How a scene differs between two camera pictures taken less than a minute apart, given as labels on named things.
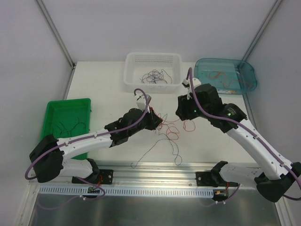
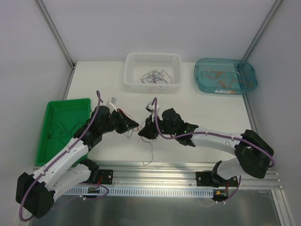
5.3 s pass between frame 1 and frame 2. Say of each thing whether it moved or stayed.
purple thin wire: stayed
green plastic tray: stayed
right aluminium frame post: stayed
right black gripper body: moved
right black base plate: stayed
